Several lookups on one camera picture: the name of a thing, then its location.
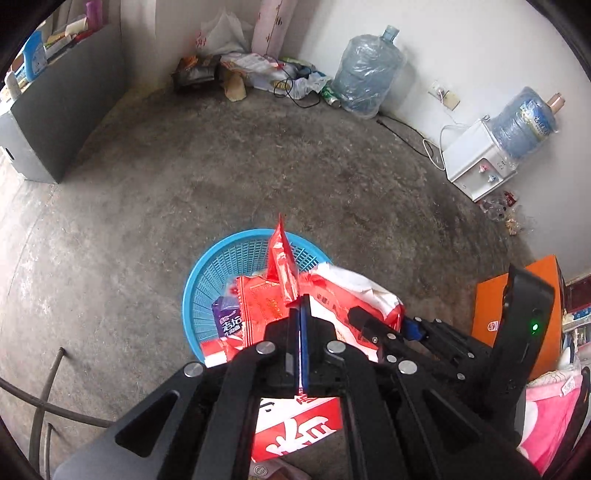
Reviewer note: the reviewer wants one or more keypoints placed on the pink cloth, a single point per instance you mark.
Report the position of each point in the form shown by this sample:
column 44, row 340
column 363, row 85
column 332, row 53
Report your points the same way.
column 549, row 415

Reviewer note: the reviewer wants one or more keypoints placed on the green can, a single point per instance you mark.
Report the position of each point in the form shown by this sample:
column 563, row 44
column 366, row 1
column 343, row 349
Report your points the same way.
column 331, row 96

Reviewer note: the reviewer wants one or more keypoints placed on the small white bottle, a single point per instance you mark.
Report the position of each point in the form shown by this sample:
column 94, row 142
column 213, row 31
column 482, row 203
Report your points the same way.
column 11, row 84

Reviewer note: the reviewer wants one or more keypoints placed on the purple bottle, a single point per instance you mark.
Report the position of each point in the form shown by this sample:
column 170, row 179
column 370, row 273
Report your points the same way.
column 94, row 13

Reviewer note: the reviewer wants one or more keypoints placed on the white printed plastic packaging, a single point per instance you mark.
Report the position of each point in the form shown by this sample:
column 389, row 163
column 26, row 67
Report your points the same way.
column 268, row 69

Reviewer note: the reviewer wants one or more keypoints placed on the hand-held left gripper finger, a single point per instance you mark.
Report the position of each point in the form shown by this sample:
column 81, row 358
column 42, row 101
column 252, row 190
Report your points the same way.
column 295, row 350
column 305, row 350

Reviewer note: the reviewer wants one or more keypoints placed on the pink paper roll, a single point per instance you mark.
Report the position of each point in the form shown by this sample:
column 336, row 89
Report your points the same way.
column 274, row 27

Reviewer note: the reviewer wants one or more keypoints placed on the dark snack bags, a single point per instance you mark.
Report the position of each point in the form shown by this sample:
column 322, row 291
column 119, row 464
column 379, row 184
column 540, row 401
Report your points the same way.
column 196, row 71

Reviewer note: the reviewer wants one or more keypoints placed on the blue water dispenser bottle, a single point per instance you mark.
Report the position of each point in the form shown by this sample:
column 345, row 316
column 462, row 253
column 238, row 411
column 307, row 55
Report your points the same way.
column 524, row 122

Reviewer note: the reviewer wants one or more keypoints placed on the white water dispenser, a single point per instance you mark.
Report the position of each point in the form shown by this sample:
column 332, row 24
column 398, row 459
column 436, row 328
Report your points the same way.
column 471, row 157

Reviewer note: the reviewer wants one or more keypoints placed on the wall socket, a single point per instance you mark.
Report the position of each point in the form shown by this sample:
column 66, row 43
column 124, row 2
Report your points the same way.
column 445, row 96

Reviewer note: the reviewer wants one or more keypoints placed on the grey cabinet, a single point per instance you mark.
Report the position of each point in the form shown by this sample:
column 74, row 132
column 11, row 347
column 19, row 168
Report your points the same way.
column 69, row 106

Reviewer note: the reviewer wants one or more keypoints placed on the metal chair frame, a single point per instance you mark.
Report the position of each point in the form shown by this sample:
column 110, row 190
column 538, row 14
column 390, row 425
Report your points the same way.
column 46, row 406

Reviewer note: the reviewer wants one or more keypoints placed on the blue plastic basket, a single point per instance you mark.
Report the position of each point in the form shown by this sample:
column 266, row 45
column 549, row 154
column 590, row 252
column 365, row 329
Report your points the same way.
column 203, row 286

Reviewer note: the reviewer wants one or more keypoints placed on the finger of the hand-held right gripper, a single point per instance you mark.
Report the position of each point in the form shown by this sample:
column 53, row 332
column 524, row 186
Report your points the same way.
column 443, row 341
column 374, row 332

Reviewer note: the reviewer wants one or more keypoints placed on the orange box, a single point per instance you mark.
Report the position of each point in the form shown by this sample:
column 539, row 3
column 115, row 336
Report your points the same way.
column 489, row 300

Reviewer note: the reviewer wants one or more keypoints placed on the scattered small wrappers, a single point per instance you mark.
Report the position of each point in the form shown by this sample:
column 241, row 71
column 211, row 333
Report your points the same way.
column 501, row 210

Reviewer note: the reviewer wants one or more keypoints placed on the clear empty water jug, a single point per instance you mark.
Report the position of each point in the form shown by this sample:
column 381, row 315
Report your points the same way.
column 367, row 69

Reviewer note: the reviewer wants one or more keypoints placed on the orange printed snack packet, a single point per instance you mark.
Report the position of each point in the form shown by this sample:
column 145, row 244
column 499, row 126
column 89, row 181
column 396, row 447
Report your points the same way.
column 261, row 302

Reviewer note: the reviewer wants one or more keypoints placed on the red and white plastic bag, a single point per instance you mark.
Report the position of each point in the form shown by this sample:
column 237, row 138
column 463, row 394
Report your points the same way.
column 351, row 286

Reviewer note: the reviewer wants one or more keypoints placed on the purple snack wrapper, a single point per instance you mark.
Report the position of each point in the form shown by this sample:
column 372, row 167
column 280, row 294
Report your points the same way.
column 226, row 318

